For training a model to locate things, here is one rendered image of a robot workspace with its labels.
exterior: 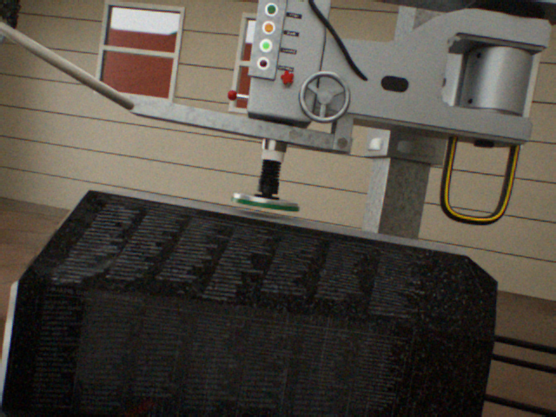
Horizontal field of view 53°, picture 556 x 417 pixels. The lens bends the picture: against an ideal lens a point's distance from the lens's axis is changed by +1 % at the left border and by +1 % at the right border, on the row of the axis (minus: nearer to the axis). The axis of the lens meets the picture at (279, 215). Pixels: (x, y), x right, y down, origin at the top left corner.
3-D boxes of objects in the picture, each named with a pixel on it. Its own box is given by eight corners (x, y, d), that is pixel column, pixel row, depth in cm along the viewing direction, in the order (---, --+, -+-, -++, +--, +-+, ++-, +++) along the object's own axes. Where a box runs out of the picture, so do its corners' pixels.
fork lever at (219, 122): (342, 155, 184) (346, 141, 184) (352, 153, 165) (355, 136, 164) (139, 117, 181) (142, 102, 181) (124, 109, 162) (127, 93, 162)
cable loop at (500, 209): (502, 229, 179) (520, 132, 177) (506, 230, 175) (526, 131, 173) (433, 218, 178) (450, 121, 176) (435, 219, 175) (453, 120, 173)
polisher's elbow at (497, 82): (446, 114, 182) (457, 54, 181) (499, 123, 186) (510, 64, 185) (476, 108, 164) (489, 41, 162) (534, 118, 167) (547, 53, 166)
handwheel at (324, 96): (341, 129, 167) (349, 80, 166) (347, 127, 157) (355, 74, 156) (293, 122, 166) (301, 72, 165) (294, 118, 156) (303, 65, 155)
